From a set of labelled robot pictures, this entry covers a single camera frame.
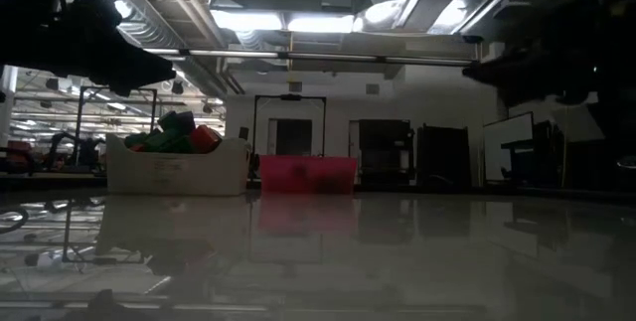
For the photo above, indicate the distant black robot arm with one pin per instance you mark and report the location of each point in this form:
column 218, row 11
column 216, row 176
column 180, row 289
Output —
column 74, row 152

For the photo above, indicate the black metal frame stand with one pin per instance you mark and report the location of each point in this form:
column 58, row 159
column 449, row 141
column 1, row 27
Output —
column 256, row 127
column 79, row 112

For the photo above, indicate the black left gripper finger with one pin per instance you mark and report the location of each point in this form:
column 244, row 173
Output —
column 144, row 70

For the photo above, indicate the tall black cabinet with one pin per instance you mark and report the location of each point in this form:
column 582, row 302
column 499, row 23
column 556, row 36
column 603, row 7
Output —
column 442, row 157

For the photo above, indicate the black shelf cabinet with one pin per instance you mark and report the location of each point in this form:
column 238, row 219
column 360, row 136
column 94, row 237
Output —
column 385, row 152

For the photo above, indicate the pink plastic bin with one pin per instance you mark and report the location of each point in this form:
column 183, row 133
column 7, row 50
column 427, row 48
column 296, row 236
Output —
column 308, row 174

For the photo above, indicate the long ceiling pipe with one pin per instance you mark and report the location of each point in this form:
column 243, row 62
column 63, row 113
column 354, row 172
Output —
column 323, row 56

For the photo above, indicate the dark doorway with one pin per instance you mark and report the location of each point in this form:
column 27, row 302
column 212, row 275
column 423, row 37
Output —
column 293, row 137

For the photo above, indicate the green long block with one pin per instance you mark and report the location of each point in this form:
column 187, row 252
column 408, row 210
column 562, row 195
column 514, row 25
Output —
column 135, row 138
column 166, row 142

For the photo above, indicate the white board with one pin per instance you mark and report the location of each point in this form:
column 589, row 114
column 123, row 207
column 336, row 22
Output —
column 507, row 144

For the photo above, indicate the orange long block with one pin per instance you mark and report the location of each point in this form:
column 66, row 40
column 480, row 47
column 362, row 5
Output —
column 206, row 138

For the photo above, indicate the red long block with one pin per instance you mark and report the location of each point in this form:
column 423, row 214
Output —
column 137, row 147

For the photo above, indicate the silver ceiling duct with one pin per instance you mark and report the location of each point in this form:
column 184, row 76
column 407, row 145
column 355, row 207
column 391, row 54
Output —
column 149, row 23

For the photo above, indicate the white plastic bin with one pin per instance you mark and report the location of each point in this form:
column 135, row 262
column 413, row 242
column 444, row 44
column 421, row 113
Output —
column 174, row 172

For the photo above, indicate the black table frame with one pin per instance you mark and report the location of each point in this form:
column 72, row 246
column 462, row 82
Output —
column 49, row 182

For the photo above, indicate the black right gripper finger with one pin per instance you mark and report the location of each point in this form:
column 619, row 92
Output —
column 489, row 72

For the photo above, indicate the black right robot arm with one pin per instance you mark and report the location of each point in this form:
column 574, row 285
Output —
column 618, row 112

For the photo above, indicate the bright ceiling light panel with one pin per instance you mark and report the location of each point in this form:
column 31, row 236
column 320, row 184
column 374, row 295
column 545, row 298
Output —
column 283, row 22

